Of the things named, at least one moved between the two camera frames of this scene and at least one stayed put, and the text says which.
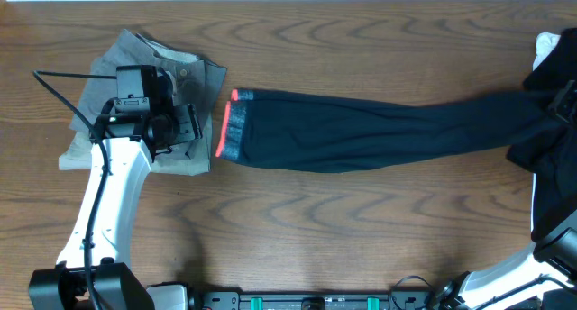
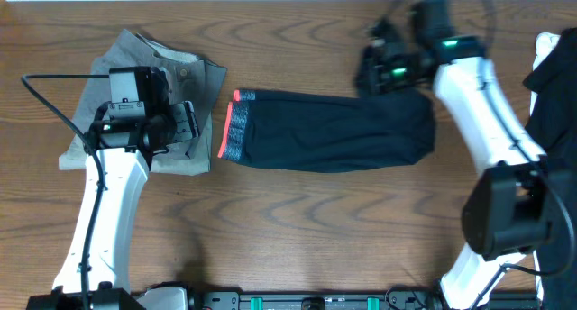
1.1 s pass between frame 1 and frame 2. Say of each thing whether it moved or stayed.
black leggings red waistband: moved
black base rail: stayed
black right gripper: moved
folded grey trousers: stayed
